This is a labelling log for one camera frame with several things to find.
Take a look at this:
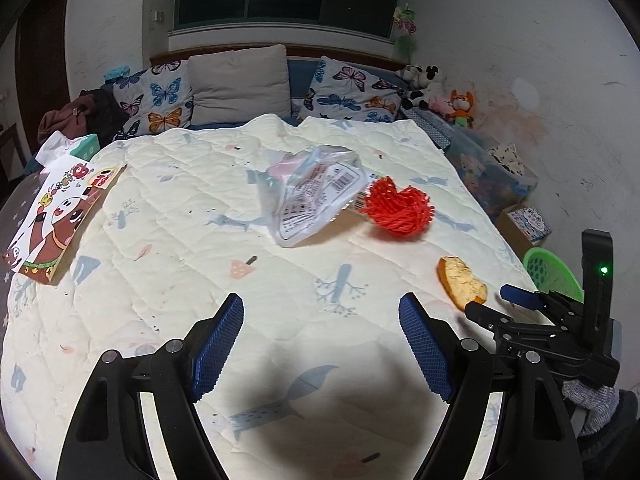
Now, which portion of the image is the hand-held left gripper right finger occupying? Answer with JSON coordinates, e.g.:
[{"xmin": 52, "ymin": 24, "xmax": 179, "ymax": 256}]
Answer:
[{"xmin": 398, "ymin": 294, "xmax": 586, "ymax": 480}]

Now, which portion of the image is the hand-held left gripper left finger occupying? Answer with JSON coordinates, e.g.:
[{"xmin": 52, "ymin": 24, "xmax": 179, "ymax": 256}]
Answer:
[{"xmin": 56, "ymin": 292, "xmax": 245, "ymax": 480}]

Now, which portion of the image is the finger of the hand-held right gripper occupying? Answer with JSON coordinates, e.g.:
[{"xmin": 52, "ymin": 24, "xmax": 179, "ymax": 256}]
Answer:
[
  {"xmin": 499, "ymin": 284, "xmax": 551, "ymax": 313},
  {"xmin": 464, "ymin": 301, "xmax": 521, "ymax": 333}
]

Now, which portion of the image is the green plastic basket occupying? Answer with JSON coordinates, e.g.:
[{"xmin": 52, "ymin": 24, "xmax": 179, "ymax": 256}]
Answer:
[{"xmin": 523, "ymin": 246, "xmax": 586, "ymax": 303}]

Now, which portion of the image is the person's right forearm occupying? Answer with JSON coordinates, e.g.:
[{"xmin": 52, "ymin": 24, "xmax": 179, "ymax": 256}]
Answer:
[{"xmin": 560, "ymin": 380, "xmax": 640, "ymax": 471}]

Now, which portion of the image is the patterned cardboard box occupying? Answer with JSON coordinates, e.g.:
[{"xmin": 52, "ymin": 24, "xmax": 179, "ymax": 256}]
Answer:
[{"xmin": 497, "ymin": 204, "xmax": 552, "ymax": 258}]

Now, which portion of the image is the white printed quilt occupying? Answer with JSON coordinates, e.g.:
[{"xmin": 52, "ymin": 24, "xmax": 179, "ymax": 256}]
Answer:
[{"xmin": 0, "ymin": 115, "xmax": 538, "ymax": 480}]

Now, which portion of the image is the clear storage box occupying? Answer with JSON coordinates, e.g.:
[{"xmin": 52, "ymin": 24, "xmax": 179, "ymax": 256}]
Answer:
[{"xmin": 445, "ymin": 127, "xmax": 540, "ymax": 221}]

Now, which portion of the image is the red foam fruit net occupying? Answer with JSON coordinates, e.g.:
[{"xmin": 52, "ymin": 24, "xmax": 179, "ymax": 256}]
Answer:
[{"xmin": 361, "ymin": 177, "xmax": 437, "ymax": 241}]

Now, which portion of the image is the clear plastic bag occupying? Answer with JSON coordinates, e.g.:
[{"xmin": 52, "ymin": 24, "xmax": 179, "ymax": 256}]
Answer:
[{"xmin": 247, "ymin": 146, "xmax": 371, "ymax": 249}]

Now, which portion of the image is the blue patterned cloth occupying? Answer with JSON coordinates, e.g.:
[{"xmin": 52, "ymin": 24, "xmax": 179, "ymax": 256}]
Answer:
[{"xmin": 400, "ymin": 109, "xmax": 453, "ymax": 150}]

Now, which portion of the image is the orange fox plush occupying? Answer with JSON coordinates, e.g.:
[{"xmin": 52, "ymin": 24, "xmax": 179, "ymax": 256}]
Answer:
[{"xmin": 447, "ymin": 89, "xmax": 478, "ymax": 127}]

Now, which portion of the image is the cartoon picture book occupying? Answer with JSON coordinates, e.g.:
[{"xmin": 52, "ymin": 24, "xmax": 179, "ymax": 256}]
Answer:
[{"xmin": 2, "ymin": 162, "xmax": 127, "ymax": 286}]

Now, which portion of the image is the black white cow plush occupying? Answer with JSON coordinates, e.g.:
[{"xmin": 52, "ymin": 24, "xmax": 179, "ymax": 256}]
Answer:
[{"xmin": 397, "ymin": 64, "xmax": 446, "ymax": 111}]

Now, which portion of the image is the green tissue packet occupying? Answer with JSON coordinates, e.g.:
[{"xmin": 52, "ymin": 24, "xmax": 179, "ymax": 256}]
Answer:
[{"xmin": 67, "ymin": 134, "xmax": 101, "ymax": 158}]

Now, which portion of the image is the butterfly print pillow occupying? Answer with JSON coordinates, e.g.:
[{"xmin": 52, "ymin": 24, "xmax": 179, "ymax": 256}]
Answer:
[
  {"xmin": 299, "ymin": 56, "xmax": 407, "ymax": 123},
  {"xmin": 112, "ymin": 60, "xmax": 195, "ymax": 142}
]

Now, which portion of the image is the black garment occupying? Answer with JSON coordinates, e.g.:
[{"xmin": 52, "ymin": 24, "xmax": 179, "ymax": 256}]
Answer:
[{"xmin": 80, "ymin": 89, "xmax": 131, "ymax": 143}]

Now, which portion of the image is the white bag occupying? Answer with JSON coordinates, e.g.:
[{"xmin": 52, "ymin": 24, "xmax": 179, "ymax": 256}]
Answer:
[{"xmin": 36, "ymin": 131, "xmax": 76, "ymax": 167}]

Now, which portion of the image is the grey pillow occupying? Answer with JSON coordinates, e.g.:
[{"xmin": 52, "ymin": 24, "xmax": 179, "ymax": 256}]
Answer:
[{"xmin": 187, "ymin": 44, "xmax": 292, "ymax": 126}]

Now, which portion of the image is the brown garment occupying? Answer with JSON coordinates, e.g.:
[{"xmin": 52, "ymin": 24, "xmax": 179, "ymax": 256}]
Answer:
[{"xmin": 37, "ymin": 97, "xmax": 93, "ymax": 145}]

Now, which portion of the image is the hanging flower decoration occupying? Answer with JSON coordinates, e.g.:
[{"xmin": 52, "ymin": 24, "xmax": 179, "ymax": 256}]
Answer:
[{"xmin": 392, "ymin": 6, "xmax": 421, "ymax": 56}]

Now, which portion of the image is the dark wooden door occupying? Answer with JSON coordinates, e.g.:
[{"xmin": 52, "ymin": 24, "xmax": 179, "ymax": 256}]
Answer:
[{"xmin": 15, "ymin": 0, "xmax": 73, "ymax": 131}]

